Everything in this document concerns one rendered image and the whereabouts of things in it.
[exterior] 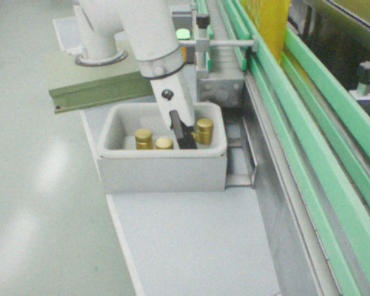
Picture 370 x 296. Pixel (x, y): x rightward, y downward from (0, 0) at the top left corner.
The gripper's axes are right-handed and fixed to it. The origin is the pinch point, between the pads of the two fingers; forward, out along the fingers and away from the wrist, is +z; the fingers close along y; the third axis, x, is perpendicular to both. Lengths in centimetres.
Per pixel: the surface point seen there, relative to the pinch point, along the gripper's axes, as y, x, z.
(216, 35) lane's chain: 40.1, -11.4, -4.9
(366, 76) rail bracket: -14.5, -26.8, -12.8
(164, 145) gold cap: -3.1, 3.9, -2.0
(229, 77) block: 10.4, -10.9, -5.4
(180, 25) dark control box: 78, 0, 0
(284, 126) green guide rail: -12.4, -16.2, -6.6
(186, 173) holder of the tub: -8.9, 0.7, 0.7
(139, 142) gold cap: -0.3, 9.0, -2.2
